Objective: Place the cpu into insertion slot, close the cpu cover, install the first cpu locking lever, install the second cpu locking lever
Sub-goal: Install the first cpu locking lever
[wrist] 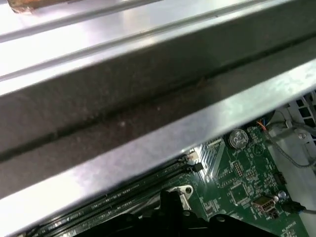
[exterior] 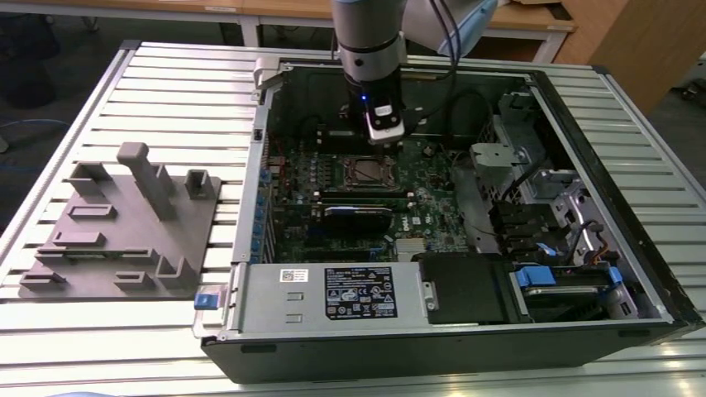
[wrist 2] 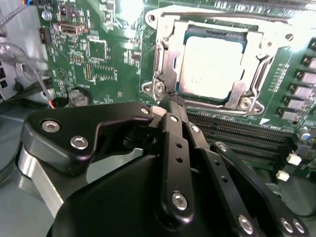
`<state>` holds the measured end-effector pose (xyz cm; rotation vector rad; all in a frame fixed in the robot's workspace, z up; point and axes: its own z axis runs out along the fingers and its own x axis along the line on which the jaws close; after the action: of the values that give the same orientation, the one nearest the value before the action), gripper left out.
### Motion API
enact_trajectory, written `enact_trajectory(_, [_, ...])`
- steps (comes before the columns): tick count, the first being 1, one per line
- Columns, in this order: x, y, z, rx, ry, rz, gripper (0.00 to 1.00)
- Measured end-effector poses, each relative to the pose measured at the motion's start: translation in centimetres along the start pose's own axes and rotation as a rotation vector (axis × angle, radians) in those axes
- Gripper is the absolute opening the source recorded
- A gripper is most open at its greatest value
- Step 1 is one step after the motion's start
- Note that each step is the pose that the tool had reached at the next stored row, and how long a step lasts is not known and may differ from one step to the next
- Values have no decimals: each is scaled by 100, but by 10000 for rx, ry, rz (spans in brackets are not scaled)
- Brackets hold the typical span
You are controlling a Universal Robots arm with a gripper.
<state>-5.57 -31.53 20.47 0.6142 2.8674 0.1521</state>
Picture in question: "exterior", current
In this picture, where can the grey parts rack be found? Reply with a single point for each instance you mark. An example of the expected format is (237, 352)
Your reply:
(138, 248)

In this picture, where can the black plastic drive cover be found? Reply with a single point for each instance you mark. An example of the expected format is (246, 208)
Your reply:
(464, 289)

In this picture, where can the silver chipset heatsink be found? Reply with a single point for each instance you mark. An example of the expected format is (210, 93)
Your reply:
(411, 245)

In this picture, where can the CPU socket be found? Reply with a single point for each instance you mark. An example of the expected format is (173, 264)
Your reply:
(353, 187)

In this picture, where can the green RAM stick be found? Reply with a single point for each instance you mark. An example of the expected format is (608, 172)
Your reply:
(91, 256)
(365, 202)

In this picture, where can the black expansion slot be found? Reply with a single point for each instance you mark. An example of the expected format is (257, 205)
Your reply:
(337, 253)

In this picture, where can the black plastic bracket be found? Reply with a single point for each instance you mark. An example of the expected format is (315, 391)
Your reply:
(518, 227)

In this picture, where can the black office chair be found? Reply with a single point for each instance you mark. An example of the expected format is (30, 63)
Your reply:
(27, 62)

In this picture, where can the black grey PC case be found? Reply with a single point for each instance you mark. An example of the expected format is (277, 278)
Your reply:
(386, 355)

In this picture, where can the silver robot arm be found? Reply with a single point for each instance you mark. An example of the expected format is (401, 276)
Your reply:
(366, 37)

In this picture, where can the green motherboard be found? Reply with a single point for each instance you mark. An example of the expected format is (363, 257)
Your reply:
(436, 231)

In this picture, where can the wooden cabinet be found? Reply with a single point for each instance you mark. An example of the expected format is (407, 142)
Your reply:
(634, 41)

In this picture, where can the black graphics card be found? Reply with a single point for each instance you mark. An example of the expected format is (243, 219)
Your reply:
(358, 223)

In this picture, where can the grey power supply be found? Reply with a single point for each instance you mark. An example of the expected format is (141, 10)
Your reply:
(265, 306)

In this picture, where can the silver metal drive cage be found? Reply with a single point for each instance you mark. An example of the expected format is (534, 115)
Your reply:
(497, 155)

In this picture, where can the blue case latch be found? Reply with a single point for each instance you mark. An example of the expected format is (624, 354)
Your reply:
(207, 301)

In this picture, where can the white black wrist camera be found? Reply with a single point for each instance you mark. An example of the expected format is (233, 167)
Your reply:
(386, 128)

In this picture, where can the hard disk in blue carrier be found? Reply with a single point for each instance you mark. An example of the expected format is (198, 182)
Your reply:
(532, 275)

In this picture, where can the wooden desk white legs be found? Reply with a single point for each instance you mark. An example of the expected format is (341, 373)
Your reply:
(524, 18)
(83, 4)

